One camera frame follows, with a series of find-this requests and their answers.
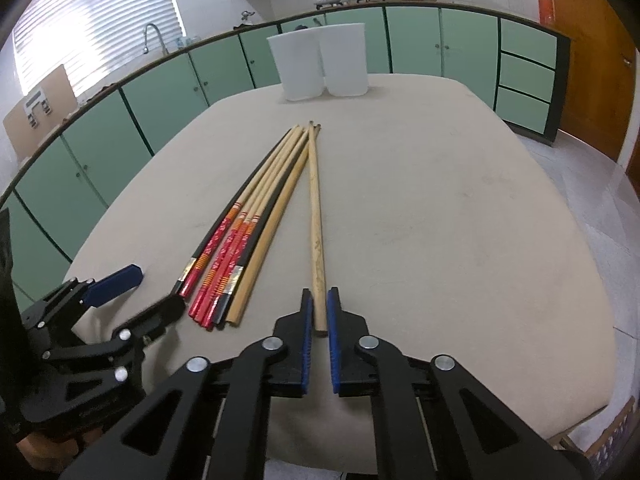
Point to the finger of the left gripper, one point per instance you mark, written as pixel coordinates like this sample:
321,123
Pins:
151,323
114,285

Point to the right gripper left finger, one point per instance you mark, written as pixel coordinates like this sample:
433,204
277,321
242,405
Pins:
292,372

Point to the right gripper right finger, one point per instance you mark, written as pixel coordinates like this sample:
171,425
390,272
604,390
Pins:
349,373

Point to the plain bamboo chopstick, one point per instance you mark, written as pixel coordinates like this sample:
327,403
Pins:
318,274
244,290

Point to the red patterned chopstick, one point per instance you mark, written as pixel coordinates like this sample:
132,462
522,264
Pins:
242,221
204,302
216,299
228,237

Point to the black chopstick silver band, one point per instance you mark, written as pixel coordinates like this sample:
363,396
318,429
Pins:
195,267

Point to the brown cardboard panel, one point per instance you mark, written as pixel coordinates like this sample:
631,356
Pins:
37,115

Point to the window blinds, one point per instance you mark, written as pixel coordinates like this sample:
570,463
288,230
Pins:
90,38

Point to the left white plastic container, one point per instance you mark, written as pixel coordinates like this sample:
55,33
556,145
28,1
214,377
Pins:
297,57

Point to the white plastic container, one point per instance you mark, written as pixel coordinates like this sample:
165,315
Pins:
344,59
297,57

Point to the right white plastic container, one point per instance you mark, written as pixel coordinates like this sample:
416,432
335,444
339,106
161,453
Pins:
344,59

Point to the wooden door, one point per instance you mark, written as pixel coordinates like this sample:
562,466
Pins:
600,84

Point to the red fire extinguisher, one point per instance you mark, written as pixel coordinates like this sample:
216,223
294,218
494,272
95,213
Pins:
546,12

